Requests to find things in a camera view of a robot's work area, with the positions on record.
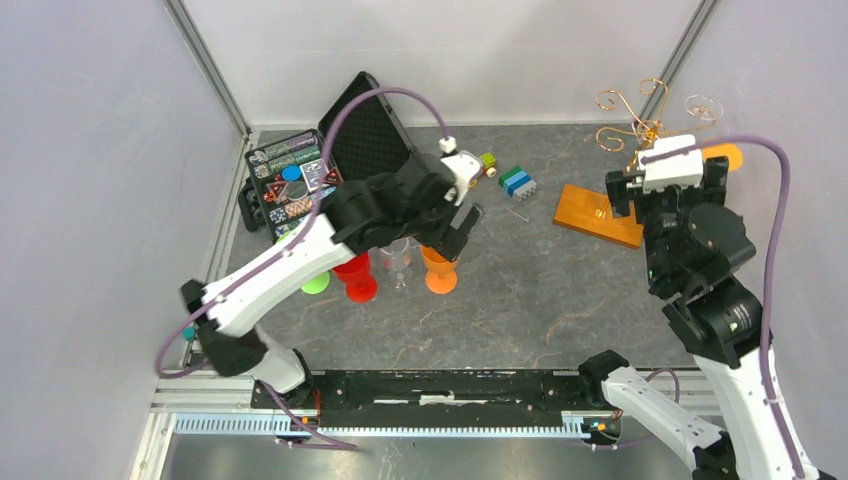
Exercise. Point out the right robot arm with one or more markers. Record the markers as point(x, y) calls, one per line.
point(694, 245)

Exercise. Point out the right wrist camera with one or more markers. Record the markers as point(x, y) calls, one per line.
point(684, 170)

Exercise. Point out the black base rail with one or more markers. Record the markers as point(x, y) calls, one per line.
point(352, 406)

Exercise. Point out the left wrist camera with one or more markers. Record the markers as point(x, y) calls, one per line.
point(464, 166)

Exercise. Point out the green plastic wine glass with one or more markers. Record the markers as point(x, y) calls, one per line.
point(318, 284)

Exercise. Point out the black open case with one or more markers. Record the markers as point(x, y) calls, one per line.
point(286, 175)

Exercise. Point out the blue green brick stack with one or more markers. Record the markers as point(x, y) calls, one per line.
point(517, 184)

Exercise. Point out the red plastic wine glass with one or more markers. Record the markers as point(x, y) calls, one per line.
point(360, 285)

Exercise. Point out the yellow plastic wine glass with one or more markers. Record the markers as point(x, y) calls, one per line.
point(729, 156)

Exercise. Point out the toy brick car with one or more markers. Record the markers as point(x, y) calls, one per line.
point(488, 168)

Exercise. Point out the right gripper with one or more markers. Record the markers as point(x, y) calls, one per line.
point(622, 186)

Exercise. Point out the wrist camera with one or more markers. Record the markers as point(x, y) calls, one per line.
point(684, 170)
point(464, 166)

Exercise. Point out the clear wine glass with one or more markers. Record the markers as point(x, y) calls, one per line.
point(704, 116)
point(396, 258)

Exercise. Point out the gold wine glass rack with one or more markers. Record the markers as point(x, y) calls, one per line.
point(589, 212)

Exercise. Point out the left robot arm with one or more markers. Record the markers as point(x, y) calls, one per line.
point(420, 200)

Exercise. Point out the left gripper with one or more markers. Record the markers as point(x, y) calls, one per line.
point(454, 240)

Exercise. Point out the orange plastic wine glass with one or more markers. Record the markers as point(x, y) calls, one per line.
point(441, 277)

